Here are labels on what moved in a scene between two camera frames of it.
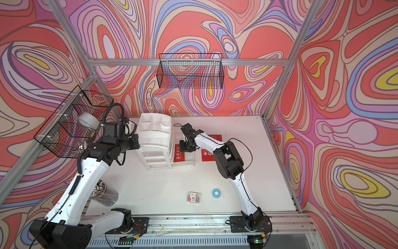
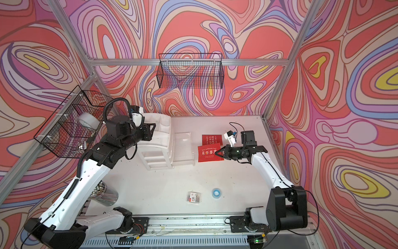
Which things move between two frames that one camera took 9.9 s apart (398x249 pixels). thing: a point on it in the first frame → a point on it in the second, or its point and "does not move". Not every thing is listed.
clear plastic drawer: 180,158 does not move
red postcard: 179,156 → 207,153
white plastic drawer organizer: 155,140 does not move
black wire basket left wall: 76,120 does not move
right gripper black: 182,148 → 227,154
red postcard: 218,137 does not move
